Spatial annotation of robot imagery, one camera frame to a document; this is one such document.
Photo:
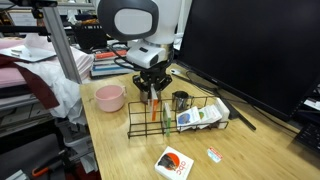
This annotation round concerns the large black computer monitor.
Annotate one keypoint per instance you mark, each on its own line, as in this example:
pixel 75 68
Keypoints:
pixel 253 50

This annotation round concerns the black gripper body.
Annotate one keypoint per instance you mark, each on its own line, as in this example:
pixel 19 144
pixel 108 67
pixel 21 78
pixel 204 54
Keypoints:
pixel 153 75

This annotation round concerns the black mesh basket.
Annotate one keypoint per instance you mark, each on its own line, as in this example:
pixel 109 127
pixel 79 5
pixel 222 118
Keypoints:
pixel 88 35

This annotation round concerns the red abc board book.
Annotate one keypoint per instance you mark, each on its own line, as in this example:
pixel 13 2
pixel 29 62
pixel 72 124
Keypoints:
pixel 174 164

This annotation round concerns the aluminium frame post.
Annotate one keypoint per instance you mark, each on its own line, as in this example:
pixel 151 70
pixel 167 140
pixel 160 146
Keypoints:
pixel 61 46

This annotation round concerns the vegetables board book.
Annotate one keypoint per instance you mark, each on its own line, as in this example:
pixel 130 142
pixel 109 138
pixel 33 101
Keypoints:
pixel 208 115

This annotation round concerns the stack of books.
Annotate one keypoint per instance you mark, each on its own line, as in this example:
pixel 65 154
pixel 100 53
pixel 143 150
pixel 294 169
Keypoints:
pixel 108 63

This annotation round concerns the pink fabric stack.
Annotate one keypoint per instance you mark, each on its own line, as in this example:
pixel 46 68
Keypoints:
pixel 13 75

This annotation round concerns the green board book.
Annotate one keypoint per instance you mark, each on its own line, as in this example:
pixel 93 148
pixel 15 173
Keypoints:
pixel 167 120

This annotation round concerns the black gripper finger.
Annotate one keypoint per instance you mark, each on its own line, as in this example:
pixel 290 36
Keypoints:
pixel 163 86
pixel 144 87

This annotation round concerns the black keyboard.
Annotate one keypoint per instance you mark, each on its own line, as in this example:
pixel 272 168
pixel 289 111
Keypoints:
pixel 308 136

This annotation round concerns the transport board book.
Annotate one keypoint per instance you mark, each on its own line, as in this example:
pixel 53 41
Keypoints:
pixel 222 111

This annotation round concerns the white franka robot arm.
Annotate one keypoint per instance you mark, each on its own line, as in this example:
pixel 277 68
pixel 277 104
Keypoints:
pixel 140 23

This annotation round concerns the white crumpled cloth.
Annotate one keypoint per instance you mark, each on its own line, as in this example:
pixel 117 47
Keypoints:
pixel 66 96

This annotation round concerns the grey flat tray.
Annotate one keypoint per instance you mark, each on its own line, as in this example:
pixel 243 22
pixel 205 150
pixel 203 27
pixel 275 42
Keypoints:
pixel 26 53

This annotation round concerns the black monitor stand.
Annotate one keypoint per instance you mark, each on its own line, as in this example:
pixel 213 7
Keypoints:
pixel 233 110

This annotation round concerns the small steel cup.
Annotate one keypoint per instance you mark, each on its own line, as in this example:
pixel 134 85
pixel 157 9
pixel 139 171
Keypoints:
pixel 181 100

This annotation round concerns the maroon cloth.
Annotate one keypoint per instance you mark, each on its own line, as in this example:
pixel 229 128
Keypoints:
pixel 36 85

